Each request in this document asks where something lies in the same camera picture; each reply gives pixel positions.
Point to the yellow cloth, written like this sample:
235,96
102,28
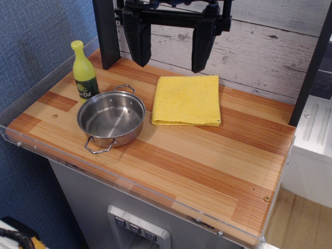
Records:
187,101

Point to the grey toy fridge cabinet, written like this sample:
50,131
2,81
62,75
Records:
111,218

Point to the black right frame post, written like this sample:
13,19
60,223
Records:
315,62

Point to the yellow olive oil bottle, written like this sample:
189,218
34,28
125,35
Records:
84,73

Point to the white toy sink unit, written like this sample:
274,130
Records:
307,172

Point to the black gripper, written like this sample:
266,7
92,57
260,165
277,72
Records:
137,17

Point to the clear acrylic table guard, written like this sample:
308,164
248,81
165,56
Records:
215,177

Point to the black frame post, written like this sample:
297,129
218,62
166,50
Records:
107,32
315,62

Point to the stainless steel pot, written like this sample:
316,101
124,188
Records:
111,119

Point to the black left frame post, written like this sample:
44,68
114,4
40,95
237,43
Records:
107,32

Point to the black and yellow object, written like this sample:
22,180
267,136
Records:
15,234

